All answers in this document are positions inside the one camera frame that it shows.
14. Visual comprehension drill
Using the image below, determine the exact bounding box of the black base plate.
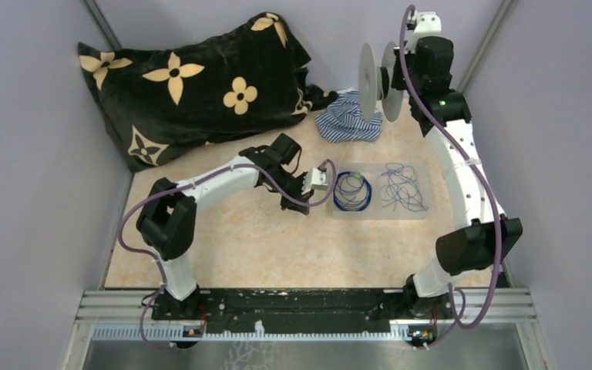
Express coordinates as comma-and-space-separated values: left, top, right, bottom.
151, 288, 452, 335

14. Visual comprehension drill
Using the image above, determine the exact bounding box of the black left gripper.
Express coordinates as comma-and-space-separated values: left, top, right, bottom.
265, 165, 315, 214

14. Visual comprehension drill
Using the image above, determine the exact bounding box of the aluminium rail frame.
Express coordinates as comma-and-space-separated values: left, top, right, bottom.
61, 288, 555, 369

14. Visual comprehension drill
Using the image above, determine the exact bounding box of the white perforated cable spool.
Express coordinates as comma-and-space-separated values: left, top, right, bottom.
358, 41, 404, 122

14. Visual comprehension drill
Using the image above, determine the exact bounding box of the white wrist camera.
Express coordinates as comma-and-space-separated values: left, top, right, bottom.
405, 11, 442, 53
302, 168, 329, 193

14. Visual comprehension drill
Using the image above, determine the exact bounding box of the white thin cable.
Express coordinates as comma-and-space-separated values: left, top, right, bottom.
341, 140, 358, 170

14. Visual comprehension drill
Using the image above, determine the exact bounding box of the blue white striped cloth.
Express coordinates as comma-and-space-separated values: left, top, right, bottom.
315, 89, 383, 143

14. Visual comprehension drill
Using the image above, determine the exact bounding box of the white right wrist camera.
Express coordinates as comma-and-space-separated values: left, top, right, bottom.
405, 11, 442, 53

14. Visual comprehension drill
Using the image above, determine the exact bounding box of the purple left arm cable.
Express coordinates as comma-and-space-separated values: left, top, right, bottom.
117, 158, 338, 352

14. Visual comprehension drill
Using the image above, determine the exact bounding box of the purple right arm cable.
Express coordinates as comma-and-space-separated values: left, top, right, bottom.
399, 4, 504, 349

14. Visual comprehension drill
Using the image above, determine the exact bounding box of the clear plastic tray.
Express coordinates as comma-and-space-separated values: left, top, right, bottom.
331, 162, 435, 220

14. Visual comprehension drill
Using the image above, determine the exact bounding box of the blue tangled thin cable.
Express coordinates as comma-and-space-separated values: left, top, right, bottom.
378, 162, 430, 214

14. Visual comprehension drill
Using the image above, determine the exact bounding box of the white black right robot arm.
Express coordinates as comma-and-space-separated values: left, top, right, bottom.
393, 36, 523, 318

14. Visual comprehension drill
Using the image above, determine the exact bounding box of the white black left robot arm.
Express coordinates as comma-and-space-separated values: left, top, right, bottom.
136, 134, 329, 319

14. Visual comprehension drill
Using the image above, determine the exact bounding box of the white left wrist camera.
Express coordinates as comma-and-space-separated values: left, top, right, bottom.
302, 168, 329, 193

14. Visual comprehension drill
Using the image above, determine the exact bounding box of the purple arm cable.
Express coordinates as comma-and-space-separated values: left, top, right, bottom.
117, 158, 338, 352
399, 4, 504, 349

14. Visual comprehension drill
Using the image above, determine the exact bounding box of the black blanket with beige flowers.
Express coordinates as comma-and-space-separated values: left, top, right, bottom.
77, 12, 338, 173

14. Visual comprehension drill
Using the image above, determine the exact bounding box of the blue coiled cable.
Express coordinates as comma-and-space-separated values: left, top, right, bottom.
331, 171, 374, 213

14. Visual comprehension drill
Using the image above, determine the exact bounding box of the white slotted cable duct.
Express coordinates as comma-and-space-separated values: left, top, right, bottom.
91, 321, 437, 343

